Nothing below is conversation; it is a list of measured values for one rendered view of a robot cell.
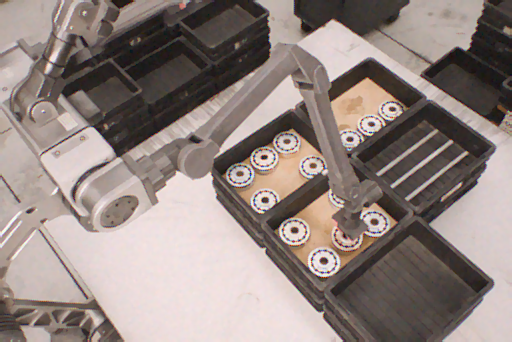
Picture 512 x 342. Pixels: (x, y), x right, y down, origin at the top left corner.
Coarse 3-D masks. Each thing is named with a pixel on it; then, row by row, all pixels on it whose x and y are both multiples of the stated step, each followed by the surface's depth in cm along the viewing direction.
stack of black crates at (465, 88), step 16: (432, 64) 282; (448, 64) 294; (464, 64) 291; (480, 64) 282; (432, 80) 276; (448, 80) 289; (464, 80) 288; (480, 80) 288; (496, 80) 280; (464, 96) 282; (480, 96) 281; (496, 96) 281; (480, 112) 262
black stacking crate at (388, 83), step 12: (360, 72) 211; (372, 72) 213; (384, 72) 207; (336, 84) 205; (348, 84) 211; (384, 84) 211; (396, 84) 205; (336, 96) 212; (396, 96) 209; (408, 96) 203; (300, 108) 200
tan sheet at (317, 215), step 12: (312, 204) 185; (324, 204) 185; (300, 216) 183; (312, 216) 182; (324, 216) 182; (312, 228) 180; (324, 228) 180; (312, 240) 177; (324, 240) 177; (300, 252) 175; (336, 252) 174; (324, 264) 172
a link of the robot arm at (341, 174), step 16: (320, 80) 133; (304, 96) 139; (320, 96) 138; (320, 112) 140; (320, 128) 142; (336, 128) 144; (320, 144) 147; (336, 144) 145; (336, 160) 147; (336, 176) 149; (352, 176) 151; (336, 192) 155
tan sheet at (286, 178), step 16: (272, 144) 201; (304, 144) 200; (288, 160) 196; (224, 176) 194; (240, 176) 194; (256, 176) 193; (272, 176) 193; (288, 176) 192; (240, 192) 190; (288, 192) 189
